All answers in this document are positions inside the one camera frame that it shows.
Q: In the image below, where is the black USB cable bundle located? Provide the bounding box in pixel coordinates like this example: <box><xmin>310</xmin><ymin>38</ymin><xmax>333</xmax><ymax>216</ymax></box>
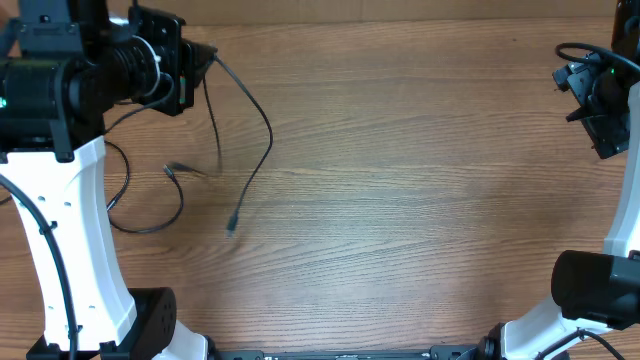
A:
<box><xmin>167</xmin><ymin>52</ymin><xmax>275</xmax><ymax>237</ymax></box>

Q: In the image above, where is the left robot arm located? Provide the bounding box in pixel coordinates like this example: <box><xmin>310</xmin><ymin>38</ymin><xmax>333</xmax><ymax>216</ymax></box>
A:
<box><xmin>1</xmin><ymin>1</ymin><xmax>216</xmax><ymax>359</ymax></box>

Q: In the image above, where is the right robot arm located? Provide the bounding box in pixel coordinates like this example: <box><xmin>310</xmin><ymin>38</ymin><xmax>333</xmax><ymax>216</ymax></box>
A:
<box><xmin>480</xmin><ymin>1</ymin><xmax>639</xmax><ymax>359</ymax></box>

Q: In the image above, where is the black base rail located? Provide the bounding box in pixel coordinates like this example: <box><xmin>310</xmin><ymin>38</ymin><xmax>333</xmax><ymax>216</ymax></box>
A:
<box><xmin>209</xmin><ymin>345</ymin><xmax>477</xmax><ymax>360</ymax></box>

